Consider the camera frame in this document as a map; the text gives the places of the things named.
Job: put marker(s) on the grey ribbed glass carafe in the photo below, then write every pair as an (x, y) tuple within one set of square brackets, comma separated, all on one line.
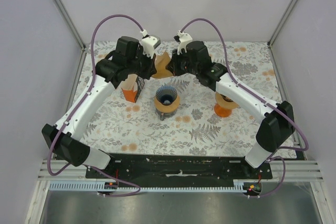
[(164, 115)]

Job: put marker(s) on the aluminium frame post right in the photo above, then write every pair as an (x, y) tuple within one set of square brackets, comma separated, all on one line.
[(288, 11)]

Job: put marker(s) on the aluminium frame post left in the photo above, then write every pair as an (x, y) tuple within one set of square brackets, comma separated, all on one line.
[(70, 24)]

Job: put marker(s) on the orange coffee filter box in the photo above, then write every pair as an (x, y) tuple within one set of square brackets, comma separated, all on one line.
[(131, 87)]

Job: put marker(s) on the ribbed glass coffee dripper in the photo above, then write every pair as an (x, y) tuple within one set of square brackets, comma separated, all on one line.
[(227, 99)]

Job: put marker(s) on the blue cone dripper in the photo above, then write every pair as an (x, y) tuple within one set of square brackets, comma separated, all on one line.
[(166, 94)]

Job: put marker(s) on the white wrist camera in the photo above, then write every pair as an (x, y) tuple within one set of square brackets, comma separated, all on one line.
[(183, 39), (149, 43)]

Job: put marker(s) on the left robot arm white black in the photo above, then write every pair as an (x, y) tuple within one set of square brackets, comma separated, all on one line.
[(131, 56)]

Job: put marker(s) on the floral patterned table mat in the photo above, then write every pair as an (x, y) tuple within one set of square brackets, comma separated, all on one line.
[(121, 126)]

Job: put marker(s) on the aluminium frame post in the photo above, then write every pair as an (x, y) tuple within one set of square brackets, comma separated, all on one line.
[(70, 24), (288, 11)]

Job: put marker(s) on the light blue cable duct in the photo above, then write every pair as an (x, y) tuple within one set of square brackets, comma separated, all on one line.
[(110, 187)]

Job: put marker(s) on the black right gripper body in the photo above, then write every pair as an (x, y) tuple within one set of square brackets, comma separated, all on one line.
[(181, 63)]

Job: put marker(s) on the bamboo ring dripper stand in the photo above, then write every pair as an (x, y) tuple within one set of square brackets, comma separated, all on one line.
[(223, 103)]

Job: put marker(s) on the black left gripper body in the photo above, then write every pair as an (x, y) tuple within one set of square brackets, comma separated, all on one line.
[(146, 64)]

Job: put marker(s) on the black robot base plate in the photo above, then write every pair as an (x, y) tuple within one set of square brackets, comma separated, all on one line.
[(164, 170)]

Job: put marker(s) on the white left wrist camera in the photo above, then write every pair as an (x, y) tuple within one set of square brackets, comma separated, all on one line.
[(149, 43)]

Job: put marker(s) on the aluminium rail front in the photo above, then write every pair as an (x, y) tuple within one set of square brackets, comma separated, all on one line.
[(296, 171)]

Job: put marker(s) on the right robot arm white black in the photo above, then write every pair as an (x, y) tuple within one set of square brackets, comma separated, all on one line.
[(275, 118)]

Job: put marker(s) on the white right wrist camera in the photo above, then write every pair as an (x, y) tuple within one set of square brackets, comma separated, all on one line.
[(183, 39)]

